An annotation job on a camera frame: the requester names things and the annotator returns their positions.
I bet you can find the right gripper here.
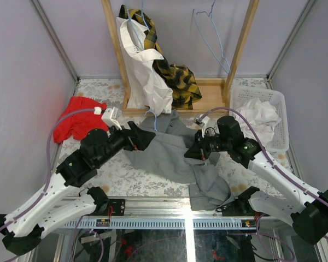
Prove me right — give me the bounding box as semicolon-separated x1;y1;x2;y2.
184;128;231;161

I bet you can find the white plastic basket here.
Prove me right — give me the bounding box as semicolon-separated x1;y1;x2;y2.
230;86;289;152

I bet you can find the white shirt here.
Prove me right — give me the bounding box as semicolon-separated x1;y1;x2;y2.
116;17;173;116
236;98;282;146

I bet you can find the blue wire hanger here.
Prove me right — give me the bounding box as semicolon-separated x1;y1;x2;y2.
192;0;232;75

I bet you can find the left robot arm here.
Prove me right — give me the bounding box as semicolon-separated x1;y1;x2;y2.
0;121;156;256

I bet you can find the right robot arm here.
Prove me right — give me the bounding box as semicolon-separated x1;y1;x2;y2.
184;116;328;245

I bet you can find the yellow plaid shirt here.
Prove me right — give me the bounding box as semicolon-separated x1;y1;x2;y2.
119;4;202;110

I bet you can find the blue hanger middle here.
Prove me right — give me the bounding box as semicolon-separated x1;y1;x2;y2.
136;0;156;32

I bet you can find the wooden clothes rack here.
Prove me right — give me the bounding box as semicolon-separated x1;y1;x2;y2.
101;0;259;117

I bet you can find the red cloth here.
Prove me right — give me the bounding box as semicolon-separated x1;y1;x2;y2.
53;96;108;144

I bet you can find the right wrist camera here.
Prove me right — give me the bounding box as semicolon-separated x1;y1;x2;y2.
194;114;215;138

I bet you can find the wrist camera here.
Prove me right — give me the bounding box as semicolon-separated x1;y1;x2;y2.
194;114;215;138
93;107;122;130

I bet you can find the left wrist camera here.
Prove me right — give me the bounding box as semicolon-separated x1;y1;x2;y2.
93;107;122;130

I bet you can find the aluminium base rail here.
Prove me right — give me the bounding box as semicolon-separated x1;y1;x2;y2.
30;196;290;230

